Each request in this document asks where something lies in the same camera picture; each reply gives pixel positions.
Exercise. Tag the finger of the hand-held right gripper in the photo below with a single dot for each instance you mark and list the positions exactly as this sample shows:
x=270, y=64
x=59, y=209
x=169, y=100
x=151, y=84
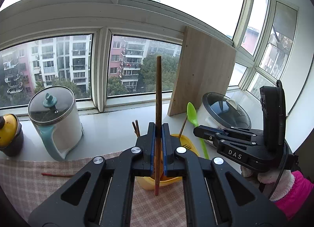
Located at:
x=206, y=135
x=235, y=131

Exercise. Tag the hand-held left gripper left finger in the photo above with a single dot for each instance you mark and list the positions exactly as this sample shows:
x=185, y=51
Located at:
x=152, y=153

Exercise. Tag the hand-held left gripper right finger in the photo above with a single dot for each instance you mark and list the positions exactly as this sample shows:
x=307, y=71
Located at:
x=163, y=153

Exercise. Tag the metal fork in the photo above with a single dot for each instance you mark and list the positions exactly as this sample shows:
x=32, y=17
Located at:
x=187, y=146

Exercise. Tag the green plastic spoon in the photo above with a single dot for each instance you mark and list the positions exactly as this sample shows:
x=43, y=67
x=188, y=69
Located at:
x=191, y=114

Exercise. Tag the yellow plastic container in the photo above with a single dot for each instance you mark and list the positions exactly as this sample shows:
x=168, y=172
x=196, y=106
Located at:
x=147, y=184

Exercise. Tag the person's right forearm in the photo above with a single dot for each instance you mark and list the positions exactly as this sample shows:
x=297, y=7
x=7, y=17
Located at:
x=296, y=192

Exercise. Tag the person's right hand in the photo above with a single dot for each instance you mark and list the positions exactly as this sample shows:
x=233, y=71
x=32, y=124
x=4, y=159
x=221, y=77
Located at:
x=266, y=177

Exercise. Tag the white floral slow cooker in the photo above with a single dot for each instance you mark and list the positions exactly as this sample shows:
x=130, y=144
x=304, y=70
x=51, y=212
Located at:
x=210, y=121

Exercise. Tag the light wooden board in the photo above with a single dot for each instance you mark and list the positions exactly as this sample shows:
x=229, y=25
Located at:
x=203, y=70

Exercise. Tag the glass lid with teal knob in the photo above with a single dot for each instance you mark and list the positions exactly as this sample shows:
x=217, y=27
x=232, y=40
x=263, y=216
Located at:
x=49, y=102

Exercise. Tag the pink checked tablecloth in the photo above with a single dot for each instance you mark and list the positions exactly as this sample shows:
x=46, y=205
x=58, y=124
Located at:
x=24, y=180

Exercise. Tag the black clay pot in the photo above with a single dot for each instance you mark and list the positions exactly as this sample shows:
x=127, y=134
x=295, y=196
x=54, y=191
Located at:
x=14, y=148

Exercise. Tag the yellow pot lid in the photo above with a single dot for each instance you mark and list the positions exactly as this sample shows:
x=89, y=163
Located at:
x=8, y=131

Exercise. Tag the white window frame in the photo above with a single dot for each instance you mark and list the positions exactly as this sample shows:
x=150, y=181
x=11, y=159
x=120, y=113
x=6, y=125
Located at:
x=73, y=21

